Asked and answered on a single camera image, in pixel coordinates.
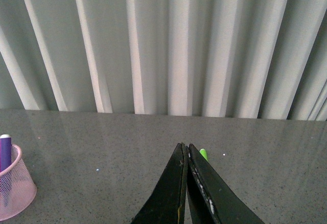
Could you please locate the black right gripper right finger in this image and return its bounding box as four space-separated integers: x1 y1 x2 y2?
187 144 263 223

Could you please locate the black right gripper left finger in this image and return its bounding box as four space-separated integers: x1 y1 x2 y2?
132 143 189 223

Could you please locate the grey pleated curtain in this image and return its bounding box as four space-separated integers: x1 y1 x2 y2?
1 0 326 121

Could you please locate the green highlighter pen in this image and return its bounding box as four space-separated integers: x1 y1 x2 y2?
200 148 208 162

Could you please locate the purple highlighter pen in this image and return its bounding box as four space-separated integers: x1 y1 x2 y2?
1 134 12 207

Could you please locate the pink mesh pen cup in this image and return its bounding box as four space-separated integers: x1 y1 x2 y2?
1 144 37 221

